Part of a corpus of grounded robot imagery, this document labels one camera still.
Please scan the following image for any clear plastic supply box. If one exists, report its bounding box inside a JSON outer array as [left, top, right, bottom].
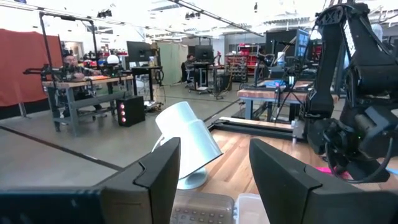
[[169, 189, 271, 224]]

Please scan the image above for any person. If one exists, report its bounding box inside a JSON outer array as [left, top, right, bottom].
[[60, 53, 103, 82], [181, 53, 197, 85]]

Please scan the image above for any orange curtain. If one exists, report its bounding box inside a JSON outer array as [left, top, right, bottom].
[[0, 27, 64, 108]]

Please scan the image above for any pink highlighter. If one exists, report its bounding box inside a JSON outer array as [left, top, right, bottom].
[[315, 166, 352, 180]]

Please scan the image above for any wooden top table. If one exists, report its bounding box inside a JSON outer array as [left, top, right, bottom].
[[236, 79, 340, 122]]

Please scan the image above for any black monitor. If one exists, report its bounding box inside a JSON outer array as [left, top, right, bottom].
[[195, 44, 215, 62], [126, 40, 153, 63]]

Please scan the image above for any grey metal workbench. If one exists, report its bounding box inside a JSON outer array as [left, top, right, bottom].
[[42, 74, 135, 138]]

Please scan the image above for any white cylindrical lamp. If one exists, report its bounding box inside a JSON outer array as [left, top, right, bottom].
[[151, 101, 224, 190]]

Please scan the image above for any black metal table frame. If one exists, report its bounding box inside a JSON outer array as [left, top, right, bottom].
[[207, 116, 307, 141]]

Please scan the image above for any monitor with blue screen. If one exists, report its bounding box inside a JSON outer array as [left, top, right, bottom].
[[295, 28, 310, 58]]

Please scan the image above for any black computer tower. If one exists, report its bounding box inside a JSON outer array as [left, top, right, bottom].
[[116, 95, 146, 128]]

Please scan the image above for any pale green partition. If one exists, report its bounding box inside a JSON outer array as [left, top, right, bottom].
[[157, 42, 189, 86]]

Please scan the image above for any red storage shelf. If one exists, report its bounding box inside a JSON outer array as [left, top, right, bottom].
[[225, 45, 259, 75]]

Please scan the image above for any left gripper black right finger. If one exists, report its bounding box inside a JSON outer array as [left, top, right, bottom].
[[248, 138, 398, 224]]

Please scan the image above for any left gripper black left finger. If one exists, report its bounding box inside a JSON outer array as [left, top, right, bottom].
[[0, 136, 182, 224]]

